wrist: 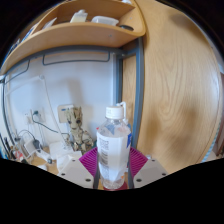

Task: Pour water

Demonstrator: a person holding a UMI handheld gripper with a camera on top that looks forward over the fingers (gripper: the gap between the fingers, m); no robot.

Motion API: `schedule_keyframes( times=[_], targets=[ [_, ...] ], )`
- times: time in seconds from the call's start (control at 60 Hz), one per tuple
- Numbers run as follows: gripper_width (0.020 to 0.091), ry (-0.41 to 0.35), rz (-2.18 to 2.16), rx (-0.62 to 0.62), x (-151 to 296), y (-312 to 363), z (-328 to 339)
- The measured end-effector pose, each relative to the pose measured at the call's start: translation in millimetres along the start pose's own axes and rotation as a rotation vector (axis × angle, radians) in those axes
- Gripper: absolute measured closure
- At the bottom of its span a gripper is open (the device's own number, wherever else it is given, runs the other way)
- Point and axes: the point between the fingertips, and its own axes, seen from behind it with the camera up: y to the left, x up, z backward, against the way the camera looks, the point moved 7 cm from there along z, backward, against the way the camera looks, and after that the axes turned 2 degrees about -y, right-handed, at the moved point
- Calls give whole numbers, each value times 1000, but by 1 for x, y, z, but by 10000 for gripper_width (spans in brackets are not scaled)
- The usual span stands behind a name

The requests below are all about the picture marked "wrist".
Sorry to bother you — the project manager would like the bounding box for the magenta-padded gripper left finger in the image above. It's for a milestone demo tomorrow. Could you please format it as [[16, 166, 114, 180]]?
[[58, 146, 100, 190]]

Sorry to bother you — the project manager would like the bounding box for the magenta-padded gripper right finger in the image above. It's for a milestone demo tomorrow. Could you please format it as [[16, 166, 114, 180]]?
[[127, 147, 169, 190]]

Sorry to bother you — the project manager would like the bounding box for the clear plastic water bottle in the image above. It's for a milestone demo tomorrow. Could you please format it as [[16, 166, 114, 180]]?
[[96, 105, 132, 191]]

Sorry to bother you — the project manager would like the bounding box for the white power adapter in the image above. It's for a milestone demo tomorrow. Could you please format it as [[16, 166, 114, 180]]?
[[23, 139, 41, 156]]

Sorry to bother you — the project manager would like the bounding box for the striped hanging towel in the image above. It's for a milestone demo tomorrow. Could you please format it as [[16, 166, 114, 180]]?
[[203, 131, 221, 163]]

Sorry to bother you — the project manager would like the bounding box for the wooden shelf unit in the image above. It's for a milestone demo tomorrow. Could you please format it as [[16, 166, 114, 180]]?
[[0, 0, 147, 76]]

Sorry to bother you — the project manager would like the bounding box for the black power cable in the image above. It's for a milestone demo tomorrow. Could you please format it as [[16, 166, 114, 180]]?
[[31, 111, 69, 136]]

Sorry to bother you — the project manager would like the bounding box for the white wall socket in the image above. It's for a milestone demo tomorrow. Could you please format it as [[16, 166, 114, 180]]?
[[23, 109, 46, 125]]

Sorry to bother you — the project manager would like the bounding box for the grey metal desk frame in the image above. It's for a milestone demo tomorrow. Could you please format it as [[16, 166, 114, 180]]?
[[0, 36, 145, 158]]

